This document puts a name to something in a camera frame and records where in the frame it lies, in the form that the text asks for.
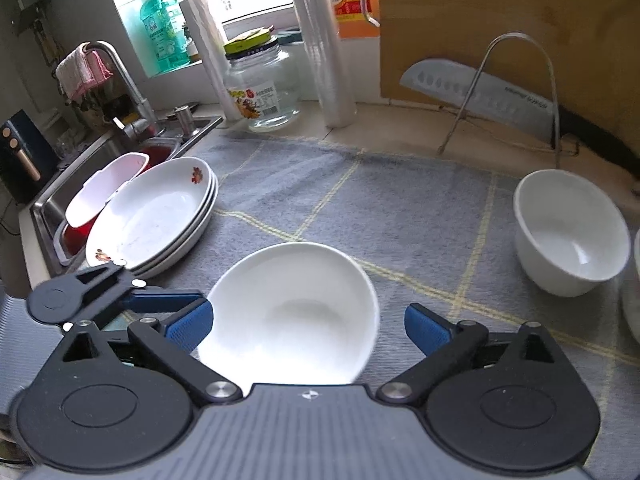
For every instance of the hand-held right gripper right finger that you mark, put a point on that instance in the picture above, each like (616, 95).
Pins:
(427, 327)

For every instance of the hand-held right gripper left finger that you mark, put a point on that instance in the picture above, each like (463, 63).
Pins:
(192, 322)

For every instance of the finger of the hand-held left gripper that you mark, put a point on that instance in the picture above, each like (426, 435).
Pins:
(160, 300)

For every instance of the large plain white bowl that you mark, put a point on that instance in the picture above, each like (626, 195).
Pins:
(290, 310)

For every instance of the small white bowl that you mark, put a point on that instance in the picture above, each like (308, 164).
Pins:
(570, 230)

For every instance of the pink floral white bowl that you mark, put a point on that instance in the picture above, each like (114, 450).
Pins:
(634, 305)

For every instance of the grey checkered cloth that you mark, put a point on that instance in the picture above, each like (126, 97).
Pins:
(400, 210)

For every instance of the white pink dish in sink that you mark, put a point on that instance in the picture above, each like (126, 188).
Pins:
(100, 190)

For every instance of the black appliance with copper knobs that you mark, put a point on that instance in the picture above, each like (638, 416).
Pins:
(22, 160)

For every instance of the red plastic basin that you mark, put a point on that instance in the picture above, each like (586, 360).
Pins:
(160, 152)

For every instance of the stainless steel sink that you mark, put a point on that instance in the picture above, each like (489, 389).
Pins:
(90, 155)

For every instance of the steel sink soap dispenser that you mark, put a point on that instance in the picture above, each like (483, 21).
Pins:
(184, 117)

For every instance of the steel sink faucet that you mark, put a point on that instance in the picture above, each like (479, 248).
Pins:
(135, 95)

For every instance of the glass jar yellow lid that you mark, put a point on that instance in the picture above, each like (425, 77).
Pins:
(260, 90)

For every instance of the pink dish cloth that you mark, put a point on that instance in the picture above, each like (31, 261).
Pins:
(82, 70)

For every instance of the white plastic bag roll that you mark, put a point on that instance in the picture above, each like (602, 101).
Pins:
(210, 55)

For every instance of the green pump soap bottle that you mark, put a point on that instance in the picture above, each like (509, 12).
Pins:
(152, 30)

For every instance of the green detergent bottle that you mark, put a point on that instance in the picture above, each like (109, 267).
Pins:
(175, 30)

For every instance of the clear plastic wrap roll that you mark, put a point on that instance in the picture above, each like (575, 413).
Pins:
(325, 50)

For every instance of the wooden cutting board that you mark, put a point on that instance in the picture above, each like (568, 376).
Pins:
(475, 10)

